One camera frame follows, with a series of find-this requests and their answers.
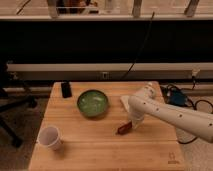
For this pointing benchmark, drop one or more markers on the translucent cylindrical end effector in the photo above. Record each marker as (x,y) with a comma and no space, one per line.
(135,124)

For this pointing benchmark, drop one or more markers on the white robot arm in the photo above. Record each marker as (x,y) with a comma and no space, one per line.
(195,122)

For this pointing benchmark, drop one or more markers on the white plastic bottle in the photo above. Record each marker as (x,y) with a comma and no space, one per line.
(149,86)

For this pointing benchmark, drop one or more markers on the blue black device on floor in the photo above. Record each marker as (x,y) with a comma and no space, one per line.
(177,99)

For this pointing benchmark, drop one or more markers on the green ceramic bowl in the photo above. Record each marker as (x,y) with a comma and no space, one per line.
(92,103)

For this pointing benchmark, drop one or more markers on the black smartphone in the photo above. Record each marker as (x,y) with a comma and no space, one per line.
(66,90)

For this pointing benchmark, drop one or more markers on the white paper cup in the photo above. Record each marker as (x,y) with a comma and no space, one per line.
(49,137)

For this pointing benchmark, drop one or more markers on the black office chair base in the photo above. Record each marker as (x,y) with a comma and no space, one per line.
(6,78)

